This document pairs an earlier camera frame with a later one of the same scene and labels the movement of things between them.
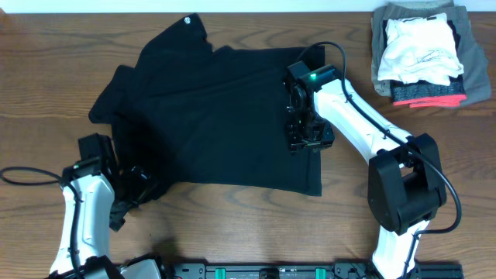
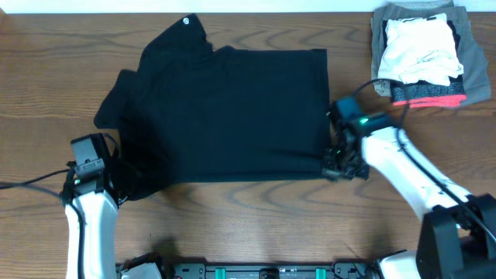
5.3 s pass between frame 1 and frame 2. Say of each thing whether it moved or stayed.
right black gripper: moved
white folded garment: stayed
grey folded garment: stayed
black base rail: stayed
